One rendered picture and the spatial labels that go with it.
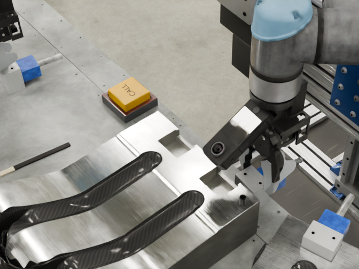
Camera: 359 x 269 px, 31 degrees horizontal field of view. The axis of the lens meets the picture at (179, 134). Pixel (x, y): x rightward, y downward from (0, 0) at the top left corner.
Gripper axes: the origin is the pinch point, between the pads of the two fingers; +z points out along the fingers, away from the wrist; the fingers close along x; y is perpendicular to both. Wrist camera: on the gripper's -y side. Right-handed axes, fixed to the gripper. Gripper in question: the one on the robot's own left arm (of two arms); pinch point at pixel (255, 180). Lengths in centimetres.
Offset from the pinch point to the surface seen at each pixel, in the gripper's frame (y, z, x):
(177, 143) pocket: -6.7, -1.7, 13.3
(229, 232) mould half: -10.5, -1.5, -6.7
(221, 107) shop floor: 59, 84, 85
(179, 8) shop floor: 81, 84, 145
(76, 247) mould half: -32.2, -6.8, 1.2
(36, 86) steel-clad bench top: -18, 5, 48
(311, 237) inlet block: -2.2, -3.6, -15.6
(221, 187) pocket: -6.3, -1.7, 0.9
